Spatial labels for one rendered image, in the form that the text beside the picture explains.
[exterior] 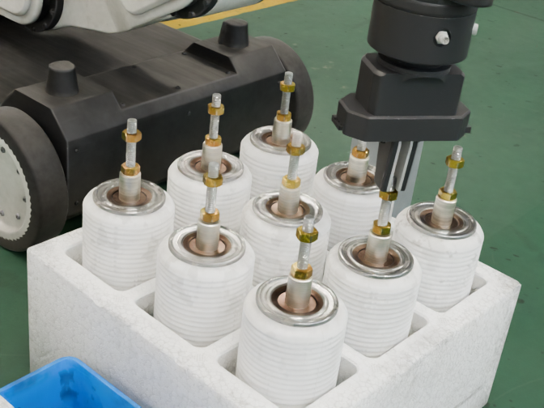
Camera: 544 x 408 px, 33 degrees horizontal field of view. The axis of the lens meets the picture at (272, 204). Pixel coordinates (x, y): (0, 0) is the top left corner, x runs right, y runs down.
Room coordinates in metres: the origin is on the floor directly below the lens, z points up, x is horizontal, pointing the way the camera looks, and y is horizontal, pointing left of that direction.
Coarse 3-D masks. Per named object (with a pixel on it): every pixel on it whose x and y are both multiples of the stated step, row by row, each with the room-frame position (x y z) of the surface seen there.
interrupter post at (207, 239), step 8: (200, 224) 0.75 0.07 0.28; (208, 224) 0.75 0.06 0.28; (216, 224) 0.75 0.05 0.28; (200, 232) 0.75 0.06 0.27; (208, 232) 0.75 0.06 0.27; (216, 232) 0.75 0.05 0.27; (200, 240) 0.75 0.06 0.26; (208, 240) 0.75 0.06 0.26; (216, 240) 0.75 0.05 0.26; (200, 248) 0.75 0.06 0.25; (208, 248) 0.75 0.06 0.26; (216, 248) 0.75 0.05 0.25
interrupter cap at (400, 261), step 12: (348, 240) 0.79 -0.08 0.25; (360, 240) 0.80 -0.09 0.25; (348, 252) 0.77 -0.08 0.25; (360, 252) 0.78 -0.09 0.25; (396, 252) 0.78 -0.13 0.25; (408, 252) 0.79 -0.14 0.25; (348, 264) 0.75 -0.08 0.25; (360, 264) 0.75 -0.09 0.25; (372, 264) 0.76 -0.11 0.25; (384, 264) 0.76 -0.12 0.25; (396, 264) 0.76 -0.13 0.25; (408, 264) 0.76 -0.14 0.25; (372, 276) 0.74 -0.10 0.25; (384, 276) 0.74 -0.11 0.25; (396, 276) 0.74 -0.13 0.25
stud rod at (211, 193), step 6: (210, 162) 0.76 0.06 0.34; (216, 162) 0.76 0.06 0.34; (210, 168) 0.75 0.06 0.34; (216, 168) 0.75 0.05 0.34; (210, 174) 0.75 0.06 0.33; (216, 174) 0.75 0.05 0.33; (210, 192) 0.75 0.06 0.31; (216, 192) 0.76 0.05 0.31; (210, 198) 0.75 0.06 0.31; (210, 204) 0.75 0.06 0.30; (210, 210) 0.75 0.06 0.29
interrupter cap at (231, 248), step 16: (192, 224) 0.79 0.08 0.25; (176, 240) 0.76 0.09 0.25; (192, 240) 0.76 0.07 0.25; (224, 240) 0.77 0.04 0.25; (240, 240) 0.77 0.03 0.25; (176, 256) 0.73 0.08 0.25; (192, 256) 0.73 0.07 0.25; (208, 256) 0.74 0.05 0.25; (224, 256) 0.74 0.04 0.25; (240, 256) 0.74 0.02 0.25
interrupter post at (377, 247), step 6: (372, 234) 0.77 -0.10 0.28; (390, 234) 0.77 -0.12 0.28; (372, 240) 0.76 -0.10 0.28; (378, 240) 0.76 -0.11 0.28; (384, 240) 0.76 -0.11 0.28; (372, 246) 0.76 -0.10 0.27; (378, 246) 0.76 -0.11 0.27; (384, 246) 0.76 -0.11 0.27; (366, 252) 0.77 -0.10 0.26; (372, 252) 0.76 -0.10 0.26; (378, 252) 0.76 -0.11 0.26; (384, 252) 0.76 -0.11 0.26; (366, 258) 0.77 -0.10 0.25; (372, 258) 0.76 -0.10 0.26; (378, 258) 0.76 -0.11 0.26; (384, 258) 0.76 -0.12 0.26
